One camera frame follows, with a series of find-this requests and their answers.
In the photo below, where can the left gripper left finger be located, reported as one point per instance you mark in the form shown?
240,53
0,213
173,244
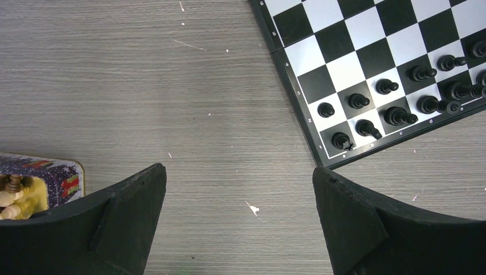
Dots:
106,232

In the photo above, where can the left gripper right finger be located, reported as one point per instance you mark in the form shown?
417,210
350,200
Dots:
367,232

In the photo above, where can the black white chess board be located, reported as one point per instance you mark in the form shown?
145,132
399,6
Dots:
324,51

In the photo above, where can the gold tin with white pieces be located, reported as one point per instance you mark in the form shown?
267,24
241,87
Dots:
31,184

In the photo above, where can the black chess pawn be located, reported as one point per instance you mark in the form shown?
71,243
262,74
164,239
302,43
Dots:
420,73
358,101
448,62
385,86
326,110

